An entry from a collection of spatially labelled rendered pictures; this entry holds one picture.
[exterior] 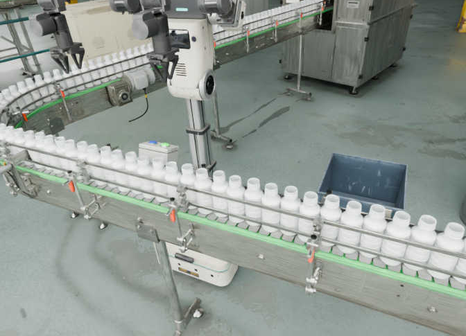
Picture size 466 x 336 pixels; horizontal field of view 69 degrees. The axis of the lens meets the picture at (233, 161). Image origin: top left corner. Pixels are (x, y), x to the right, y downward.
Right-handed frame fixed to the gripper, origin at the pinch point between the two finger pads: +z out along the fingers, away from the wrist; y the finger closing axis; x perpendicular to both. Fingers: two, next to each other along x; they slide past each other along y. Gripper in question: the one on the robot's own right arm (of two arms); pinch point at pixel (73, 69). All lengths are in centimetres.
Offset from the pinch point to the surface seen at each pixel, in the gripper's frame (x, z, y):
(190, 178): 58, 27, 16
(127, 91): -52, 45, -82
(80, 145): 10.3, 23.8, 15.8
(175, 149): 40, 31, -3
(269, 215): 87, 32, 19
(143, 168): 40, 27, 17
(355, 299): 115, 56, 21
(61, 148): -1.4, 27.2, 15.9
